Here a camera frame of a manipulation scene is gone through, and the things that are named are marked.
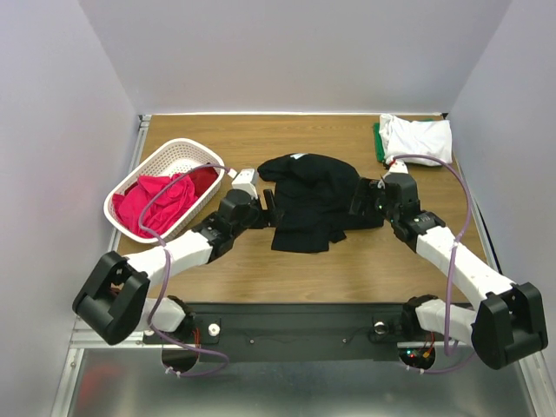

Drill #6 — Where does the black t shirt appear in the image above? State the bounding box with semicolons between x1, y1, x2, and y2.
257;154;383;254

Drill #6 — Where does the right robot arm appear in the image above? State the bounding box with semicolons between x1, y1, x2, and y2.
350;173;548;369

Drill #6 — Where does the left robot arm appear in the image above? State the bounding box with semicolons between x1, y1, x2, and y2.
72;189;281;345

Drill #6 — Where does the green folded t shirt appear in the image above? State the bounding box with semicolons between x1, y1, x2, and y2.
373;114;434;162

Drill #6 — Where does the dark red t shirt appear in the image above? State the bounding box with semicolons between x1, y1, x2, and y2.
189;167;218;197

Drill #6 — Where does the pink t shirt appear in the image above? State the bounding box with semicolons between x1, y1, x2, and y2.
111;173;200;238

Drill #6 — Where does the white folded t shirt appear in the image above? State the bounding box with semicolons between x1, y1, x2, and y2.
378;114;453;167

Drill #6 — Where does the white perforated plastic basket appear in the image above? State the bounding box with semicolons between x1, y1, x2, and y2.
103;138;225;244

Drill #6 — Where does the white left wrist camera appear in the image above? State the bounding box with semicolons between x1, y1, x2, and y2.
231;168;258;198

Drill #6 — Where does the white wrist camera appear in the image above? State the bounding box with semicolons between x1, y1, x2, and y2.
231;168;258;198
383;159;408;177

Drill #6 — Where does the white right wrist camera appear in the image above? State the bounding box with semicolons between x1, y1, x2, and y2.
383;159;408;177

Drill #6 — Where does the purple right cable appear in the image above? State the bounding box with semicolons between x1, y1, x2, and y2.
386;154;476;375

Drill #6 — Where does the purple cable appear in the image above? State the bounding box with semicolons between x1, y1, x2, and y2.
386;154;476;375
137;164;238;378

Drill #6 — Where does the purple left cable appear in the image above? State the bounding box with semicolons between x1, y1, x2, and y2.
137;164;238;378

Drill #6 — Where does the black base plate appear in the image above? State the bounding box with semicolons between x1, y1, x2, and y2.
142;302;440;364

